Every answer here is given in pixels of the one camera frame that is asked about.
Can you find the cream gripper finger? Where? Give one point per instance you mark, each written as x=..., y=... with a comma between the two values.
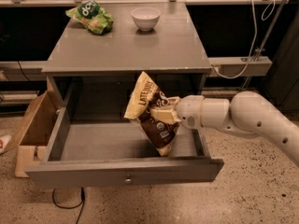
x=165, y=114

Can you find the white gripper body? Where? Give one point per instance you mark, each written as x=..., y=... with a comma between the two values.
x=189, y=112

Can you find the brown chip bag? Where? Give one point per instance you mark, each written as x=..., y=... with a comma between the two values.
x=145, y=95

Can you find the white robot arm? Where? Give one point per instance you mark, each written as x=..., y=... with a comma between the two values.
x=247, y=115

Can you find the round metal drawer knob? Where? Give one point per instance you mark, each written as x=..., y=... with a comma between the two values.
x=128, y=180

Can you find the open grey top drawer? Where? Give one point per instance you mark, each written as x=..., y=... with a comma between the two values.
x=91, y=146

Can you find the green chip bag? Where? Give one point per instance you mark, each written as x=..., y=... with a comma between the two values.
x=92, y=16

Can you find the grey cabinet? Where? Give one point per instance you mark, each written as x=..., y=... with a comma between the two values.
x=107, y=66

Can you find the slanted metal pole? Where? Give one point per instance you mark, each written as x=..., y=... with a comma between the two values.
x=255, y=54

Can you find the white ceramic bowl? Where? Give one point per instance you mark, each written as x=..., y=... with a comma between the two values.
x=145, y=18

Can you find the light wooden crate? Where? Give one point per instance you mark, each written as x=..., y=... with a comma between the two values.
x=33, y=134

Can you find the red and white packet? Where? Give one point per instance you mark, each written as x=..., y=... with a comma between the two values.
x=4, y=140

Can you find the grey metal wall rail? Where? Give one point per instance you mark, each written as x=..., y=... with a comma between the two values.
x=233, y=67

